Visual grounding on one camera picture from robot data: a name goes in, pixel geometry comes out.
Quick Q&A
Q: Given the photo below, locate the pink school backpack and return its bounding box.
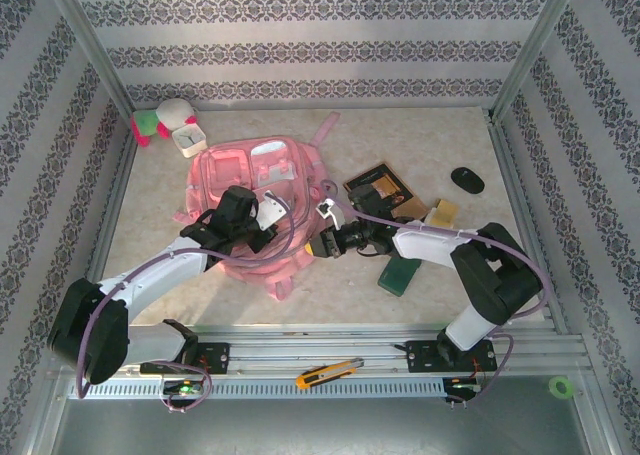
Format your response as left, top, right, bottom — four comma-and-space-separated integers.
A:
172, 112, 341, 304

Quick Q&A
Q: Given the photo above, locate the dark green pencil case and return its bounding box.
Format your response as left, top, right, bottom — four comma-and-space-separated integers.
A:
377, 254, 424, 296

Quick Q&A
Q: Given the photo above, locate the white square desk clock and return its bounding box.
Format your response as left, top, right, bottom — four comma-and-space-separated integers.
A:
171, 126, 208, 161

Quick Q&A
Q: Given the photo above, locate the black computer mouse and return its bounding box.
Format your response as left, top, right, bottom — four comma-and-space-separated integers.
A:
450, 167, 486, 195

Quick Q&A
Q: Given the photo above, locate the white green pink plush toy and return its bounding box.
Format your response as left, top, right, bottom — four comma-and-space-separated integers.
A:
130, 97, 200, 150

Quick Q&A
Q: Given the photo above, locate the yellow utility knife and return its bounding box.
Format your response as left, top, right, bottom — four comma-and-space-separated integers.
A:
294, 357, 366, 391

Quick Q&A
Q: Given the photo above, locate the right controller board green light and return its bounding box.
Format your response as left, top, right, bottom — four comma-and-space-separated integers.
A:
444, 377, 481, 394

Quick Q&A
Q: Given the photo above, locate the controller board green light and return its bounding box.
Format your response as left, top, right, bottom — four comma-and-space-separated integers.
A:
444, 377, 481, 394
162, 380, 206, 397

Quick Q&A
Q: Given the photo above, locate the left controller board green light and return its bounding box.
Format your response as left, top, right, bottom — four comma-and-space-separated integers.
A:
162, 380, 206, 397

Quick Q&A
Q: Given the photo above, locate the green tape roll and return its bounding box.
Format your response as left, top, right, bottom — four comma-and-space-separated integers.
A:
548, 376, 575, 400

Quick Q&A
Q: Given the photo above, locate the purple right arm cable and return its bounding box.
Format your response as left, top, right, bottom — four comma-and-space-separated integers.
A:
319, 177, 554, 411

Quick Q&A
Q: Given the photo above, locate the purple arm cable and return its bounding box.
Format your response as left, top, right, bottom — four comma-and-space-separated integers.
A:
74, 189, 301, 415
319, 177, 554, 411

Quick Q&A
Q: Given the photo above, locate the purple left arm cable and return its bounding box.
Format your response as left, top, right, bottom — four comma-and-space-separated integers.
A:
74, 189, 301, 415

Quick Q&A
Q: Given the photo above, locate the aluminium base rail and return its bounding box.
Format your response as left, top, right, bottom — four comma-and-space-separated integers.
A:
49, 324, 591, 376

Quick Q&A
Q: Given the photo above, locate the aluminium side rail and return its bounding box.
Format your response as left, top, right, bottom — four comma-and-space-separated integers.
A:
484, 107, 569, 334
84, 107, 139, 286

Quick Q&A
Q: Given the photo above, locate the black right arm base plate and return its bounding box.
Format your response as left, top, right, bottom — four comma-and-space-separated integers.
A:
394, 339, 499, 375

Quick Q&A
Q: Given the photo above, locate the slotted grey cable duct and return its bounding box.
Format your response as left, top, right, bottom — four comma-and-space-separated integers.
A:
67, 377, 446, 400

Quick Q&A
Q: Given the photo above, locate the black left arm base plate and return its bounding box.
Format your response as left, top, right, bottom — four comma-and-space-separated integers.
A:
139, 342, 231, 376

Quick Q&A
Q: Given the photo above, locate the aluminium frame post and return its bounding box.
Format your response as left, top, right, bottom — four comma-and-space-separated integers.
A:
42, 0, 134, 121
487, 0, 584, 121

